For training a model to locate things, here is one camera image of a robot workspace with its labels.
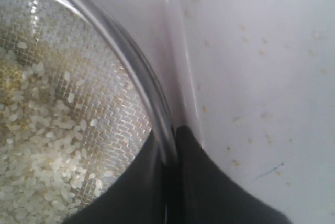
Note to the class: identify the grain mixture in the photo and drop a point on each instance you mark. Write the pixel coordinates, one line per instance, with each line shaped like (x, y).
(65, 135)

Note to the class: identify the white square plastic tray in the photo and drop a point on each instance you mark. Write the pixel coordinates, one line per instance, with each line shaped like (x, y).
(158, 28)

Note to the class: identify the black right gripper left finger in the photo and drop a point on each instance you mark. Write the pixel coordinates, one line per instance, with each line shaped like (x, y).
(135, 197)

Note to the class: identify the round steel mesh sieve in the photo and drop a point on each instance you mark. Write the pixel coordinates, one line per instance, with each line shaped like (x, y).
(56, 26)

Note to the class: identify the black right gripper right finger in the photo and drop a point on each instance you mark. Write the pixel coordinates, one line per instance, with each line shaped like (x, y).
(199, 192)

